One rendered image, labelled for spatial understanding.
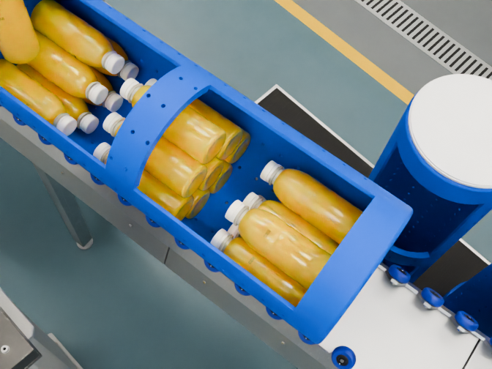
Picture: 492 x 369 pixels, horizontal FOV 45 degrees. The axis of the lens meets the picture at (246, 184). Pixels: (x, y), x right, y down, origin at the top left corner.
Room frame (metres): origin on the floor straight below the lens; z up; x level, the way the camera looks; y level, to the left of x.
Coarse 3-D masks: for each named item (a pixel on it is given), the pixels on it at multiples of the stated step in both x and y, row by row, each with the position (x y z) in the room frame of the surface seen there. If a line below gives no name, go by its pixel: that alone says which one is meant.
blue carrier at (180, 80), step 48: (96, 0) 0.77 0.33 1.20; (144, 48) 0.77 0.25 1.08; (0, 96) 0.58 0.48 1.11; (144, 96) 0.55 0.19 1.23; (192, 96) 0.57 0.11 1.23; (240, 96) 0.61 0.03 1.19; (96, 144) 0.59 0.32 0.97; (144, 144) 0.47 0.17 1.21; (288, 144) 0.59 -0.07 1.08; (240, 192) 0.53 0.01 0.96; (336, 192) 0.52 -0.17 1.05; (384, 192) 0.46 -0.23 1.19; (192, 240) 0.35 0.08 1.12; (384, 240) 0.36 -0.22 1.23; (336, 288) 0.28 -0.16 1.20
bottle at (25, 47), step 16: (0, 0) 0.65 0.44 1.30; (16, 0) 0.67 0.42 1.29; (0, 16) 0.64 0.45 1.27; (16, 16) 0.65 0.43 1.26; (0, 32) 0.64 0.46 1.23; (16, 32) 0.65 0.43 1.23; (32, 32) 0.67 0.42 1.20; (0, 48) 0.64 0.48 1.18; (16, 48) 0.64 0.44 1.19; (32, 48) 0.66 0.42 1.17
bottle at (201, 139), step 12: (132, 96) 0.59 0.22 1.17; (192, 108) 0.57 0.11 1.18; (180, 120) 0.54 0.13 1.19; (192, 120) 0.54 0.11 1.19; (204, 120) 0.55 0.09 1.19; (168, 132) 0.52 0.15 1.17; (180, 132) 0.52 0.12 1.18; (192, 132) 0.52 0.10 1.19; (204, 132) 0.52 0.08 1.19; (216, 132) 0.53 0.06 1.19; (180, 144) 0.51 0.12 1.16; (192, 144) 0.50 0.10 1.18; (204, 144) 0.50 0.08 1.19; (216, 144) 0.52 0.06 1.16; (192, 156) 0.49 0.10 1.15; (204, 156) 0.49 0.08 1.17
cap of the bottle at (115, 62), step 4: (112, 56) 0.70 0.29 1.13; (116, 56) 0.70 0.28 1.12; (120, 56) 0.71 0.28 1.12; (108, 60) 0.69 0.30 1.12; (112, 60) 0.69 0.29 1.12; (116, 60) 0.69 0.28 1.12; (120, 60) 0.70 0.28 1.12; (108, 64) 0.69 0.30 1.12; (112, 64) 0.69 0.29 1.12; (116, 64) 0.69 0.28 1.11; (120, 64) 0.70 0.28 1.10; (108, 68) 0.68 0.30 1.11; (112, 68) 0.68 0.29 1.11; (116, 68) 0.69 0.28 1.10; (120, 68) 0.70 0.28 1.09; (112, 72) 0.68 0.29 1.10; (116, 72) 0.69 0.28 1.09
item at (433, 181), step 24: (408, 120) 0.72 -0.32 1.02; (408, 144) 0.67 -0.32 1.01; (384, 168) 0.83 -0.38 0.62; (408, 168) 0.64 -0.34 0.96; (432, 168) 0.62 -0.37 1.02; (408, 192) 0.85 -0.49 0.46; (432, 192) 0.60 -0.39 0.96; (456, 192) 0.58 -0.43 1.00; (480, 192) 0.58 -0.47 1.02; (432, 216) 0.79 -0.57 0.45; (456, 216) 0.73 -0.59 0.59; (480, 216) 0.60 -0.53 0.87; (408, 240) 0.80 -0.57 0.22; (432, 240) 0.74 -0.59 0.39; (456, 240) 0.61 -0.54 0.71; (408, 264) 0.58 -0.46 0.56; (432, 264) 0.62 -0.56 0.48
